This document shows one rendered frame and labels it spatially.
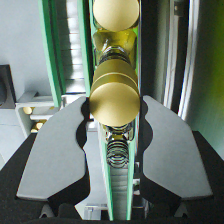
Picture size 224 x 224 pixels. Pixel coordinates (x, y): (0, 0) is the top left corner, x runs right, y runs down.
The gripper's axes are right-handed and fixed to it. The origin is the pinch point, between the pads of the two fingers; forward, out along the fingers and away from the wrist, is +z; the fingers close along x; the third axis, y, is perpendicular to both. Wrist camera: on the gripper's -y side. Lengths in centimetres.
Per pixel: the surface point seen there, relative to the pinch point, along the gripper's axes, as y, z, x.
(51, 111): 16.2, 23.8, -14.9
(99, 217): 101, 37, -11
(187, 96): 8.8, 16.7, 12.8
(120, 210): 80, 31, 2
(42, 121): 30, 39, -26
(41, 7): -7.1, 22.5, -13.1
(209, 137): 9.5, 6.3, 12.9
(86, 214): 102, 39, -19
